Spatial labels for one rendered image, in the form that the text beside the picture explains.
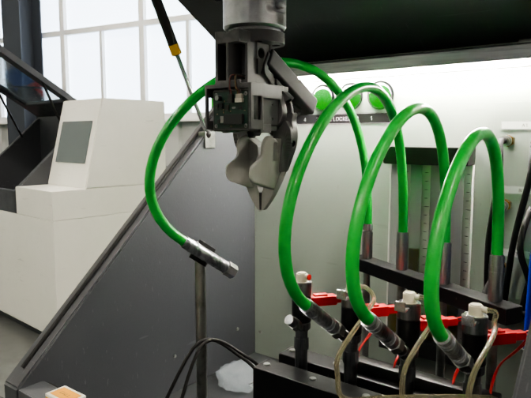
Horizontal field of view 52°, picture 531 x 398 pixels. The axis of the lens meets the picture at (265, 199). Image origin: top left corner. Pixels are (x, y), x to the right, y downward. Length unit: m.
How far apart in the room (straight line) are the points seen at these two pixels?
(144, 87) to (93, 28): 0.99
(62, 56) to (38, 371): 6.20
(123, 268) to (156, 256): 0.07
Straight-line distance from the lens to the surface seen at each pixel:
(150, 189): 0.75
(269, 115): 0.64
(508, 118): 0.93
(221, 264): 0.80
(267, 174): 0.65
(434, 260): 0.52
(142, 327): 1.00
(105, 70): 6.53
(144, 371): 1.03
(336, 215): 1.06
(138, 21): 6.20
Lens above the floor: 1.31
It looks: 7 degrees down
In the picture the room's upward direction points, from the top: straight up
